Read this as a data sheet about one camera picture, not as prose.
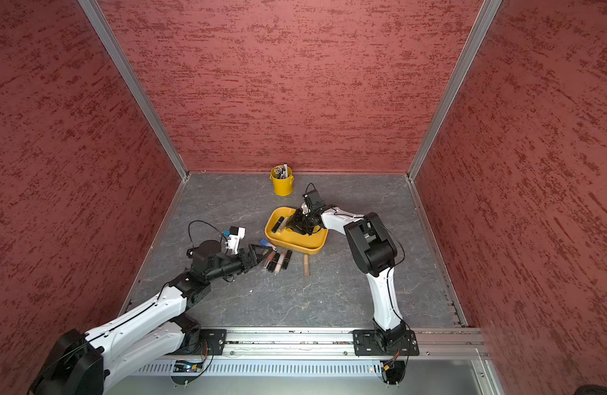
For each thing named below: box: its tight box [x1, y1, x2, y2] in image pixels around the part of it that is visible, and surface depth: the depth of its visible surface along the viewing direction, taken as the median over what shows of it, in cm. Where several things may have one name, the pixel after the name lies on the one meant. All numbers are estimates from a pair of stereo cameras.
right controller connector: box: [379, 359, 406, 386], surface depth 72 cm
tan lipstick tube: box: [302, 253, 311, 277], surface depth 91 cm
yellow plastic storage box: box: [264, 206, 330, 256], surface depth 95 cm
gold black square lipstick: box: [285, 218, 306, 236], surface depth 91 cm
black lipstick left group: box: [266, 252, 281, 273], surface depth 91 cm
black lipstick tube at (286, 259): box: [281, 249, 293, 270], surface depth 94 cm
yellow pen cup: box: [269, 162, 295, 197], surface depth 111 cm
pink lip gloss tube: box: [274, 249, 288, 275], surface depth 92 cm
